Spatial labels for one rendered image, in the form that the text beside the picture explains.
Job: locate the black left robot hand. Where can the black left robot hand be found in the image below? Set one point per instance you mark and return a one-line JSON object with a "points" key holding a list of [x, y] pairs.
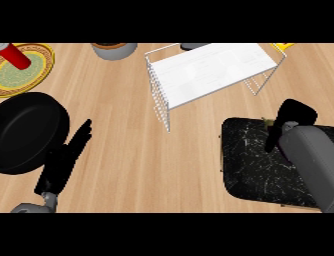
{"points": [[66, 160]]}

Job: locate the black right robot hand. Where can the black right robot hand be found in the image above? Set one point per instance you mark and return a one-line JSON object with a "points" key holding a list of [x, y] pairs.
{"points": [[293, 115]]}

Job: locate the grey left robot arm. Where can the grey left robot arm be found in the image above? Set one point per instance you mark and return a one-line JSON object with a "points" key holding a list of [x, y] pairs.
{"points": [[38, 204]]}

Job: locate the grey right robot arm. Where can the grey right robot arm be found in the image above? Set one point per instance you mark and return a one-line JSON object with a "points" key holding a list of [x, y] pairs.
{"points": [[318, 166]]}

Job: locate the black marble tray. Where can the black marble tray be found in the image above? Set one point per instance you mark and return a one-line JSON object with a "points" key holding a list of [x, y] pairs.
{"points": [[259, 163]]}

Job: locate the black frying pan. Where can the black frying pan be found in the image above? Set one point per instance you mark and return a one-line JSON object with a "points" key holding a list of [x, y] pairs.
{"points": [[20, 133]]}

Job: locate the yellow object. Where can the yellow object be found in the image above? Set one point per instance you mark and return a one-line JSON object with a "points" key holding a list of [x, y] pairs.
{"points": [[282, 46]]}

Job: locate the yellow patterned plate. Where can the yellow patterned plate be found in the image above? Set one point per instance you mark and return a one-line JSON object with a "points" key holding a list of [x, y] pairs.
{"points": [[8, 80]]}

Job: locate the dark grey object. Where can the dark grey object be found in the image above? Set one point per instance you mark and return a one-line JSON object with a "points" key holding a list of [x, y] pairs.
{"points": [[194, 46]]}

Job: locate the red can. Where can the red can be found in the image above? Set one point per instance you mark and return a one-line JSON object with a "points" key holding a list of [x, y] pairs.
{"points": [[14, 56]]}

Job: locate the grey pot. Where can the grey pot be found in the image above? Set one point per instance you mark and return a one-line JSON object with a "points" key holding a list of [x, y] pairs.
{"points": [[115, 50]]}

